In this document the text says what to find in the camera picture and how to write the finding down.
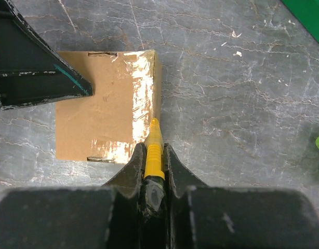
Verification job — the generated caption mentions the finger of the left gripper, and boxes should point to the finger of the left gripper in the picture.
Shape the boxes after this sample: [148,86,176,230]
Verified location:
[0,1,94,111]

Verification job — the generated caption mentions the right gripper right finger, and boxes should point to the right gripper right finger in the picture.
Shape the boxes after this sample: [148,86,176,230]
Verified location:
[164,144,319,248]

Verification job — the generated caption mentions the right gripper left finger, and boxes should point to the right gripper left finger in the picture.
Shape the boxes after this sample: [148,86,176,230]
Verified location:
[0,143,146,248]

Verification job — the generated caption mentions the yellow utility knife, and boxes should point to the yellow utility knife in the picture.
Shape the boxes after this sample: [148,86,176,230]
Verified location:
[142,118,165,217]

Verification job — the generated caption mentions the brown cardboard express box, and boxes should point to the brown cardboard express box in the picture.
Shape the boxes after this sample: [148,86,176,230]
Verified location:
[55,50,162,164]

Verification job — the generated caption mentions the green plastic tray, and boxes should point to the green plastic tray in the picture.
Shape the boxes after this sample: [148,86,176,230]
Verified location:
[282,0,319,43]

